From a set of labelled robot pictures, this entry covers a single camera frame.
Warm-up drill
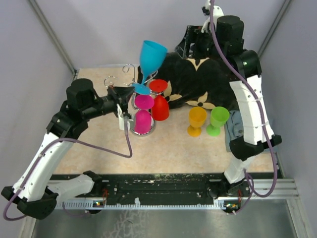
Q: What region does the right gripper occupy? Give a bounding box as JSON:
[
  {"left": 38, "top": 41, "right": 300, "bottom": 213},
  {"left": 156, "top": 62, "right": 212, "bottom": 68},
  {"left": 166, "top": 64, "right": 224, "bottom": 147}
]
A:
[{"left": 174, "top": 25, "right": 225, "bottom": 62}]

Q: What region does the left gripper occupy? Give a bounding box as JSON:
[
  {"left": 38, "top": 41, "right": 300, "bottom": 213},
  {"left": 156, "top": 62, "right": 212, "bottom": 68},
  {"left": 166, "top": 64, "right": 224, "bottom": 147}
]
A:
[{"left": 82, "top": 85, "right": 135, "bottom": 120}]

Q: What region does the blue wine glass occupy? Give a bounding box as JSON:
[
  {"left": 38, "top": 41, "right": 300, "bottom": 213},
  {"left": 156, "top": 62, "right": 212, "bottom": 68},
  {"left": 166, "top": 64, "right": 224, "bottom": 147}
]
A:
[{"left": 132, "top": 40, "right": 167, "bottom": 95}]

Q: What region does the orange wine glass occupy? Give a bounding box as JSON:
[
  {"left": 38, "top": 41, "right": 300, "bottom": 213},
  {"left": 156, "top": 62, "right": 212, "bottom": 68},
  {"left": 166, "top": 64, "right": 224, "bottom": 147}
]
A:
[{"left": 187, "top": 107, "right": 207, "bottom": 137}]

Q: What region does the green wine glass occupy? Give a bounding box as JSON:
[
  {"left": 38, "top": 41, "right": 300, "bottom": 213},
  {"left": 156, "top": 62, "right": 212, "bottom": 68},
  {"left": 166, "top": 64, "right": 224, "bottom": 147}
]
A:
[{"left": 206, "top": 107, "right": 230, "bottom": 136}]

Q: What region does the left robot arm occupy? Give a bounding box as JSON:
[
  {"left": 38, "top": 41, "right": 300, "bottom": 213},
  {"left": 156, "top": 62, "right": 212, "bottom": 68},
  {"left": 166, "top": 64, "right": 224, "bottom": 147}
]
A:
[{"left": 1, "top": 78, "right": 135, "bottom": 221}]

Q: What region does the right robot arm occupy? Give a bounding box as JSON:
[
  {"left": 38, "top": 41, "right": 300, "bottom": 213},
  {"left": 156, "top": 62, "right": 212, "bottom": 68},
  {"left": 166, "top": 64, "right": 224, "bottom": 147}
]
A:
[{"left": 175, "top": 15, "right": 282, "bottom": 196}]

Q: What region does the chrome wine glass rack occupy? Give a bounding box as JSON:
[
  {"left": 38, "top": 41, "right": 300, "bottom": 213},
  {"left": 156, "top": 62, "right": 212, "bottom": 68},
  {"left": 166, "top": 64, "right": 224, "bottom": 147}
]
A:
[{"left": 103, "top": 63, "right": 159, "bottom": 136}]

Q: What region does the pink wine glass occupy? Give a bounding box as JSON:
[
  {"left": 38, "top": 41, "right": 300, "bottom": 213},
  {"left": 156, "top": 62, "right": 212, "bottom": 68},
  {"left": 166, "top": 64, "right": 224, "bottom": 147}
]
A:
[{"left": 134, "top": 95, "right": 154, "bottom": 134}]

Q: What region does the red wine glass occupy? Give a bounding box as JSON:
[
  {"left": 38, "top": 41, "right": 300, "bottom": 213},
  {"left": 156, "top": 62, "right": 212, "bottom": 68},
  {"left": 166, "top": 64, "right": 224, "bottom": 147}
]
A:
[{"left": 149, "top": 79, "right": 169, "bottom": 121}]

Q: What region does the black floral pillow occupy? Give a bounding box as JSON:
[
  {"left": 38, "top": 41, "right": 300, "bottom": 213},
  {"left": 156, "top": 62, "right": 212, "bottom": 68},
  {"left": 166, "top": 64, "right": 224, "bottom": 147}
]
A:
[{"left": 148, "top": 52, "right": 240, "bottom": 111}]

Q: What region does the folded denim cloth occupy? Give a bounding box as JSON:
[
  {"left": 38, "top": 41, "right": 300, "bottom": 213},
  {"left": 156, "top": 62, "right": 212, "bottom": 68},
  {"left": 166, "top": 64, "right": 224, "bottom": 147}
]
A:
[{"left": 224, "top": 110, "right": 244, "bottom": 152}]

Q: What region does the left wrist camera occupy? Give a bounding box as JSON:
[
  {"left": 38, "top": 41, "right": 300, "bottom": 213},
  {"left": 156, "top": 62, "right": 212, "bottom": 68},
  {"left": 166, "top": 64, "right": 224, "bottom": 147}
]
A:
[{"left": 116, "top": 104, "right": 134, "bottom": 130}]

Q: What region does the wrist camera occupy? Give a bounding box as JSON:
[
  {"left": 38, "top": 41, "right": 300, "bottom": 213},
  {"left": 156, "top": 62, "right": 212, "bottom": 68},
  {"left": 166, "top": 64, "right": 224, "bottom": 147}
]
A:
[
  {"left": 116, "top": 104, "right": 134, "bottom": 130},
  {"left": 201, "top": 0, "right": 224, "bottom": 33}
]

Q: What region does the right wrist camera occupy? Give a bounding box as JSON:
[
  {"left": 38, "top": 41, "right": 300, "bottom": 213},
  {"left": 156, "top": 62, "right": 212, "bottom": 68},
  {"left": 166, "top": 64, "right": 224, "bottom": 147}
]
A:
[{"left": 201, "top": 0, "right": 224, "bottom": 33}]

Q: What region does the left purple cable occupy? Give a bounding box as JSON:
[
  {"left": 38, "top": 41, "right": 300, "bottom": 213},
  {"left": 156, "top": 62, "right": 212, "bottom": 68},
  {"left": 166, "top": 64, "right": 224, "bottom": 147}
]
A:
[{"left": 2, "top": 121, "right": 133, "bottom": 222}]

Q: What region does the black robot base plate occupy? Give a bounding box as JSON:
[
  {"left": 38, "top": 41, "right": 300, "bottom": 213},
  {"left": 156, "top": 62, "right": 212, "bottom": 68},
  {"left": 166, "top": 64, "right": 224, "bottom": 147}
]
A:
[{"left": 49, "top": 172, "right": 251, "bottom": 206}]

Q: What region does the grey cable duct strip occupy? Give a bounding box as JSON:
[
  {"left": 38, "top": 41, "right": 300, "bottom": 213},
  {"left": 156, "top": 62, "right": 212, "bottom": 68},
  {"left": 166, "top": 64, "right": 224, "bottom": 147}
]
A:
[{"left": 55, "top": 197, "right": 251, "bottom": 211}]

